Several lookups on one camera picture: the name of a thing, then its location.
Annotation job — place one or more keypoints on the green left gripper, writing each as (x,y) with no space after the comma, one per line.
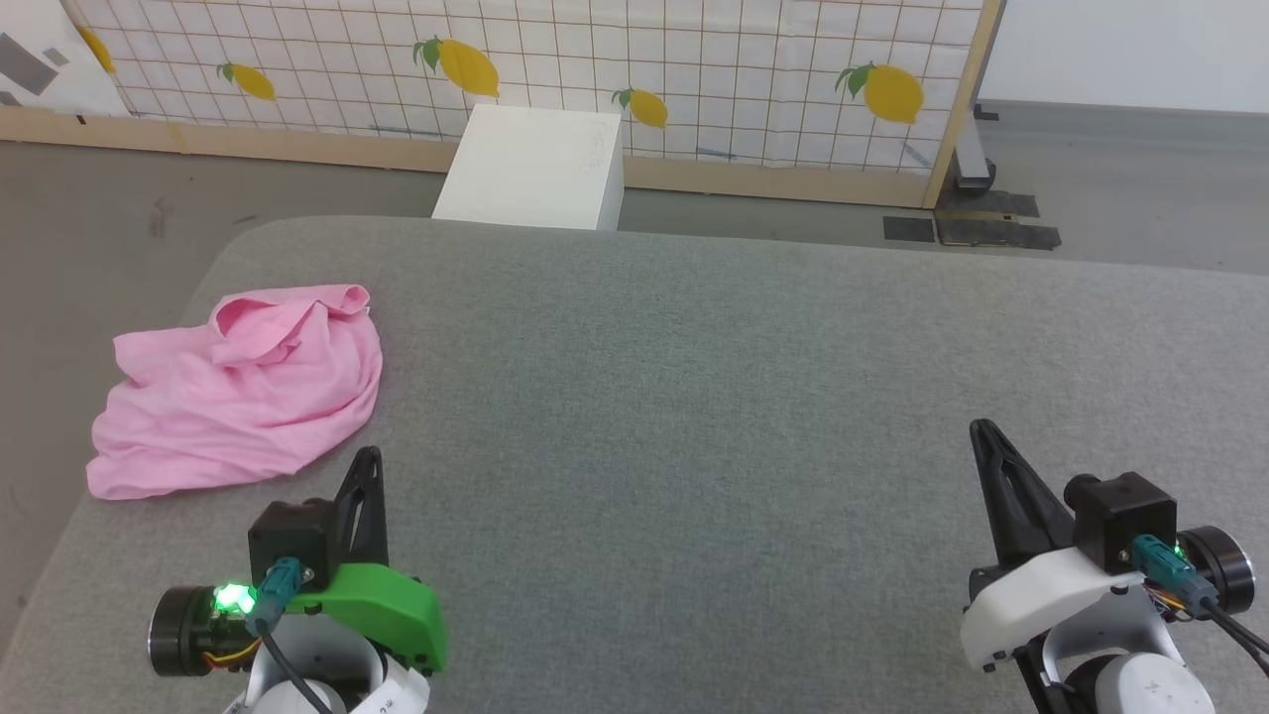
(387,610)

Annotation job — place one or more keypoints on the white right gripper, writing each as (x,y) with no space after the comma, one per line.
(1041,605)

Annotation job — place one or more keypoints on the pink cloth garment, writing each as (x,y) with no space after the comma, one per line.
(238,407)

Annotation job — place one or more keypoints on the white paper label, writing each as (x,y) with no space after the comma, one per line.
(397,694)

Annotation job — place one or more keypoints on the grey fabric sofa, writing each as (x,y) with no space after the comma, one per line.
(694,397)

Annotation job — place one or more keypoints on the metal stand foot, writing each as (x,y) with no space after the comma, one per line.
(972,159)

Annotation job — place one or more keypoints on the white box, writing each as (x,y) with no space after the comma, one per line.
(535,169)

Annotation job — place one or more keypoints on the white board with grey tape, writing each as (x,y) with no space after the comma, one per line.
(59,87)

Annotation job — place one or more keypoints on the lemon print partition screen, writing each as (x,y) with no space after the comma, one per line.
(694,59)

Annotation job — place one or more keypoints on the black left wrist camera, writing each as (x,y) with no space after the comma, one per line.
(289,540)

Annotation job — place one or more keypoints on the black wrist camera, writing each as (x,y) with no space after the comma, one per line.
(289,540)
(1125,521)

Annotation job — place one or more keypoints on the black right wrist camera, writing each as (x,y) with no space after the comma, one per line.
(1125,521)

